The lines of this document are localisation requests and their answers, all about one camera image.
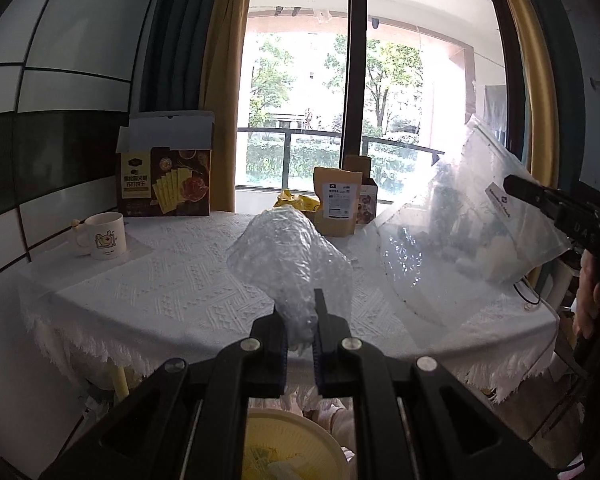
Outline yellow snack packet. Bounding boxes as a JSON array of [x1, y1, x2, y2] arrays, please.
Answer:
[[274, 188, 321, 212]]

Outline bubble wrap piece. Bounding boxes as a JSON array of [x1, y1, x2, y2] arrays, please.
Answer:
[[226, 206, 354, 351]]

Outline black cable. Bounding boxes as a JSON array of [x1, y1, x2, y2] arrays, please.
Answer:
[[511, 278, 544, 309]]

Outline white textured tablecloth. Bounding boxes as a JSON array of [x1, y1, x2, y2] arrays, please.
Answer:
[[18, 212, 557, 399]]

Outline yellow curtain right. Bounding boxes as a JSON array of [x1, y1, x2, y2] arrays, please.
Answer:
[[507, 0, 559, 188]]

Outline kraft paper pouch with label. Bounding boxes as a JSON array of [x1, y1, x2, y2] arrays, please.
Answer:
[[313, 167, 362, 237]]

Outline yellow curtain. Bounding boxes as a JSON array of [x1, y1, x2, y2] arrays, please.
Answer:
[[199, 0, 250, 211], [507, 0, 559, 188]]

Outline small printed carton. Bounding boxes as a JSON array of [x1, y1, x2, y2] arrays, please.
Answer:
[[356, 178, 378, 226]]

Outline yellow curtain left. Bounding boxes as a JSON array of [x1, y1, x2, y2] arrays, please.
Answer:
[[199, 0, 250, 211]]

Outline yellow trash bin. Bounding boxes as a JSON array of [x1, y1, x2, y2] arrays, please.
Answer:
[[242, 408, 351, 479]]

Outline small brown cardboard tray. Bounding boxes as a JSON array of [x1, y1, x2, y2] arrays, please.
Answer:
[[302, 209, 320, 223]]

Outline dark snack box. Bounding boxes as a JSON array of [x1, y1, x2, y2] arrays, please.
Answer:
[[117, 110, 214, 218]]

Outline large clear plastic bag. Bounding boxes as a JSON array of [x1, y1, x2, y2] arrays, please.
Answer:
[[360, 117, 570, 330]]

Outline white cartoon mug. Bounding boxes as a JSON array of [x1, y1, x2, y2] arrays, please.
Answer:
[[68, 212, 128, 260]]

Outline person's hand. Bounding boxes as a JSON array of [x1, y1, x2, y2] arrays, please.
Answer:
[[573, 250, 600, 338]]

